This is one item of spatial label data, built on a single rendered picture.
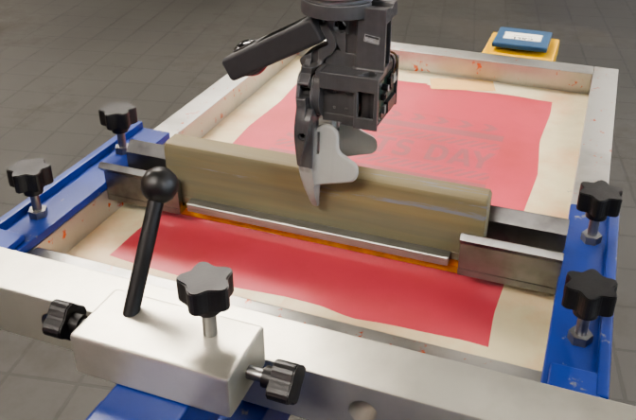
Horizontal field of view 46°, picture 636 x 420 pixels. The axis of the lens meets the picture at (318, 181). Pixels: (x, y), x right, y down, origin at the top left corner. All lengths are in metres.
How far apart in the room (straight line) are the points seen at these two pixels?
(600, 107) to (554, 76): 0.15
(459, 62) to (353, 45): 0.61
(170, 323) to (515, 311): 0.36
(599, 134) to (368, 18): 0.48
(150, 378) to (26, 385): 1.63
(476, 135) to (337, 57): 0.43
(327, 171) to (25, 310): 0.30
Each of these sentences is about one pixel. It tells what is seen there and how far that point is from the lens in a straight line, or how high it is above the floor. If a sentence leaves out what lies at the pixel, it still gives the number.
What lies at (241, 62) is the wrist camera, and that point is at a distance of 0.74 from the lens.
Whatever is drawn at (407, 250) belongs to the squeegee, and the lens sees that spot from 0.77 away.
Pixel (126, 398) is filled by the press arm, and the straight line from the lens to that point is 0.56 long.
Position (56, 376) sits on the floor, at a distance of 2.17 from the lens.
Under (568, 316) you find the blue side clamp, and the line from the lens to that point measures 0.70.
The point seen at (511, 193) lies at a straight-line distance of 0.96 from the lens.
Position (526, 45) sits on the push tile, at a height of 0.97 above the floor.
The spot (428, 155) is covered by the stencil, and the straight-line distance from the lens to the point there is 1.03.
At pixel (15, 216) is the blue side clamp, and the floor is 1.01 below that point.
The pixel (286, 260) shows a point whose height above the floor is 0.96.
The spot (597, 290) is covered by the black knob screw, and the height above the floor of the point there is 1.06.
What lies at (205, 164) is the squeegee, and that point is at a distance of 0.83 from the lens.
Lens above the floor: 1.43
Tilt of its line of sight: 29 degrees down
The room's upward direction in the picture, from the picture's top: straight up
